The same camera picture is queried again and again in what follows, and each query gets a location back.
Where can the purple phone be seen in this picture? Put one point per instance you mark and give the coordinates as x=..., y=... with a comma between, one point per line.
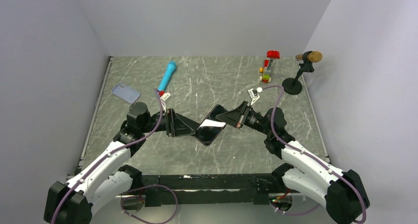
x=210, y=127

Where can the colourful toy brick stack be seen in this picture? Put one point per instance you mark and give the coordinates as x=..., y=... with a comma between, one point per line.
x=266, y=69

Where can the blue toy microphone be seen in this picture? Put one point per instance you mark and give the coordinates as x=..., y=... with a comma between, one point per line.
x=171, y=67

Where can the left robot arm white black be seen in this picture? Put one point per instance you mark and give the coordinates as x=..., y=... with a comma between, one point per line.
x=78, y=199

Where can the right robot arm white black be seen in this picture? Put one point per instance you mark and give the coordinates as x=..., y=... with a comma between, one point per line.
x=340, y=192

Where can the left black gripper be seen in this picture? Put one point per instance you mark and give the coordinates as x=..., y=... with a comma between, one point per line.
x=177, y=128

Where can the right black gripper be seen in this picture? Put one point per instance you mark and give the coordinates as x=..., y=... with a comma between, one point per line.
x=233, y=117

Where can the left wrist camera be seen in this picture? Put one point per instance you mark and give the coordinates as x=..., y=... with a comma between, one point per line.
x=165, y=96

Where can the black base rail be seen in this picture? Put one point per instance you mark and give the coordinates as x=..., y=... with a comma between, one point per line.
x=158, y=190

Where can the lilac phone case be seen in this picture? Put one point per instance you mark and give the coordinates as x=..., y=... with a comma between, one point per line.
x=126, y=93

